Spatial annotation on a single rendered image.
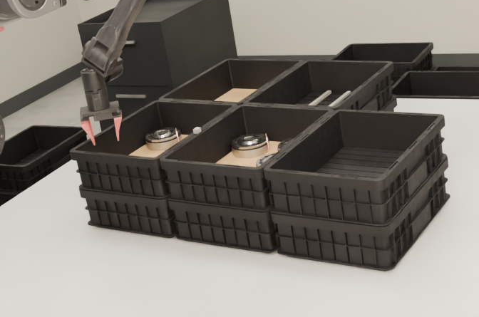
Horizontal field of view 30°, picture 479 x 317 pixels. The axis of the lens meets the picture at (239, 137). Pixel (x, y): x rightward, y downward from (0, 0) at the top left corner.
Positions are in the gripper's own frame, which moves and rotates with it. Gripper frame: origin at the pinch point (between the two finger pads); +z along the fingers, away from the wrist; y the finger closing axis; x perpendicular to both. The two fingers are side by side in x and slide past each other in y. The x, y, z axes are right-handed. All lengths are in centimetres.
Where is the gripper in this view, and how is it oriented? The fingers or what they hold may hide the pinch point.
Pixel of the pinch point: (105, 139)
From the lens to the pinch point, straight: 240.6
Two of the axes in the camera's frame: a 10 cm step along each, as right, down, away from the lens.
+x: 1.4, 3.3, -9.3
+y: -9.8, 1.8, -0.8
